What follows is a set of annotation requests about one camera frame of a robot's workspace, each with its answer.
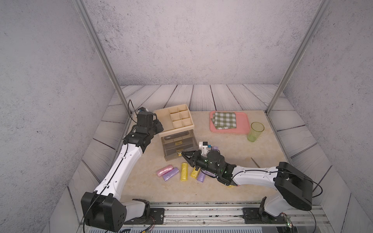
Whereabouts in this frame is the angled purple bag roll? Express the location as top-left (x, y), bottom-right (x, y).
top-left (204, 170), bottom-right (216, 178)

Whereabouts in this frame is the yellow bag roll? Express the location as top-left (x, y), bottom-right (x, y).
top-left (180, 163), bottom-right (188, 182)
top-left (190, 168), bottom-right (200, 179)

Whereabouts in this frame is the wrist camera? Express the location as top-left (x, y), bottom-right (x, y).
top-left (199, 141), bottom-right (212, 157)
top-left (137, 107), bottom-right (149, 114)

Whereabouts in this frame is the green translucent cup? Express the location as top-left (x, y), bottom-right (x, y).
top-left (247, 122), bottom-right (265, 142)

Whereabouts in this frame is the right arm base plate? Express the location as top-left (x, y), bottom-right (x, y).
top-left (242, 207), bottom-right (287, 224)

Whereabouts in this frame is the left pink bag roll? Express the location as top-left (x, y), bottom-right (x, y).
top-left (156, 165), bottom-right (173, 177)

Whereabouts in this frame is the green checkered cloth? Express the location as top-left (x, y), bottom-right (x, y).
top-left (211, 112), bottom-right (237, 130)

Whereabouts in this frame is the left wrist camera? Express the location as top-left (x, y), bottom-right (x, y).
top-left (137, 107), bottom-right (149, 114)

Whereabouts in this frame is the beige drawer organizer cabinet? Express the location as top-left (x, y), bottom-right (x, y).
top-left (154, 104), bottom-right (195, 138)

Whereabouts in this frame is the pink plastic tray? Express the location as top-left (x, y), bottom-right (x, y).
top-left (209, 111), bottom-right (251, 135)

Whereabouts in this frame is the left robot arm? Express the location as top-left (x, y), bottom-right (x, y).
top-left (81, 107), bottom-right (163, 232)

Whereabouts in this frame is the grey translucent drawer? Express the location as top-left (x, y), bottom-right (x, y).
top-left (161, 130), bottom-right (199, 161)

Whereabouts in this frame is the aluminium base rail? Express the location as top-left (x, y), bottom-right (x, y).
top-left (119, 202), bottom-right (334, 233)

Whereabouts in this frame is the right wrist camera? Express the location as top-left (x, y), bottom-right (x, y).
top-left (199, 141), bottom-right (212, 157)

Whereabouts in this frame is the middle yellow bag roll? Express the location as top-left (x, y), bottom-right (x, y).
top-left (190, 168), bottom-right (200, 179)

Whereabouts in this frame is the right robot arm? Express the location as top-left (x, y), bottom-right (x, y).
top-left (181, 150), bottom-right (316, 217)

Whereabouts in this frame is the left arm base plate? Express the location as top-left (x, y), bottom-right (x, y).
top-left (124, 208), bottom-right (165, 225)

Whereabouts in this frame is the left yellow bag roll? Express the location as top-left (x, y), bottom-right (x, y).
top-left (180, 163), bottom-right (188, 182)

